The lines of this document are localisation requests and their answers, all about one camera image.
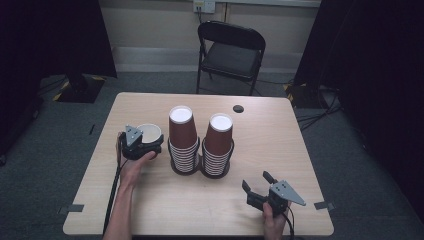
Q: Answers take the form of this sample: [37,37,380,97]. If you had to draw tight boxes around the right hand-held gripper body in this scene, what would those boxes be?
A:
[266,180,307,216]

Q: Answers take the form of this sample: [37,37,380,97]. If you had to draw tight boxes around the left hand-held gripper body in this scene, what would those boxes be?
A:
[119,124,163,161]

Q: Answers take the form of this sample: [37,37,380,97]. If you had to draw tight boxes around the single brown paper cup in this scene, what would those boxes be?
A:
[136,123,163,148]

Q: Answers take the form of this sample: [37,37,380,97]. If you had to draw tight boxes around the stack of brown paper cups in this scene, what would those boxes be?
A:
[202,113,234,177]
[168,105,201,174]

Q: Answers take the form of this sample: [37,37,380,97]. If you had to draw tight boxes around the person's left hand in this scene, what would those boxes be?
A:
[115,132,157,189]

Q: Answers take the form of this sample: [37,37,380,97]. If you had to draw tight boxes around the person's right hand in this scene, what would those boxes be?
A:
[262,202,291,240]

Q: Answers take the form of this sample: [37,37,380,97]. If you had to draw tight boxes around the grey floor tape strip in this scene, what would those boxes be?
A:
[313,201,335,211]
[58,204,85,215]

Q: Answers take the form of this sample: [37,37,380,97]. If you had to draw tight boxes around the black stand base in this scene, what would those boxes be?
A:
[52,73,107,104]
[283,82,322,109]

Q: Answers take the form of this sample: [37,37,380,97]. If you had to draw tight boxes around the black folding chair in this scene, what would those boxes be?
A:
[195,20,267,97]

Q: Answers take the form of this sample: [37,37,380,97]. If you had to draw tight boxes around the black curtain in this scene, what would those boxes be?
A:
[0,0,118,161]
[293,0,424,213]

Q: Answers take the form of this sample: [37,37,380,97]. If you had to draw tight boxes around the right hand-held gripper cable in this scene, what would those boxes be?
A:
[281,205,296,240]

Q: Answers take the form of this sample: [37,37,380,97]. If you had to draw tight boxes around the hand-held gripper cable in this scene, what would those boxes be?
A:
[102,133,130,235]
[281,205,296,240]

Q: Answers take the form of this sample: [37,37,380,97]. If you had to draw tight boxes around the left hand-held gripper cable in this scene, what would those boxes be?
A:
[102,133,130,235]

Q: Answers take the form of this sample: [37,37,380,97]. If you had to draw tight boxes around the black floor cables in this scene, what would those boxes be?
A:
[295,85,344,132]

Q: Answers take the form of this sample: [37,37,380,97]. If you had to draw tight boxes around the white wall socket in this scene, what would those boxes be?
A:
[193,0,216,14]

